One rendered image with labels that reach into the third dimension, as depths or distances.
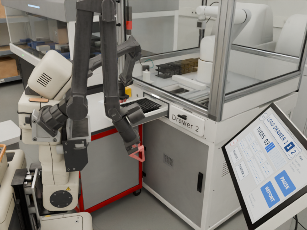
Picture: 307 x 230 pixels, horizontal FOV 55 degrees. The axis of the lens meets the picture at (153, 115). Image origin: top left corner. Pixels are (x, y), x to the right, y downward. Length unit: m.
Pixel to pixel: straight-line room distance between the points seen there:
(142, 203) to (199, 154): 0.82
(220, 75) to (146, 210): 1.32
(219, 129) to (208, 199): 0.51
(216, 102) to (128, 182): 1.08
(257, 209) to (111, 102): 0.62
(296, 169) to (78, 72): 0.79
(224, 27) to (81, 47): 0.79
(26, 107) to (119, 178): 1.25
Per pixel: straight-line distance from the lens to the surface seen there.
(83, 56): 1.07
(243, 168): 1.22
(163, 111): 1.98
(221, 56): 1.61
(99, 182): 2.25
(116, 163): 2.25
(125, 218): 2.42
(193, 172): 2.02
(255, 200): 1.09
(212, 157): 1.84
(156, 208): 2.50
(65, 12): 2.50
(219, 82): 1.64
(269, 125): 1.29
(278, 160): 1.12
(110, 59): 1.07
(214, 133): 1.75
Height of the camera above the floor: 1.68
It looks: 25 degrees down
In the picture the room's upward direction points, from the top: 1 degrees clockwise
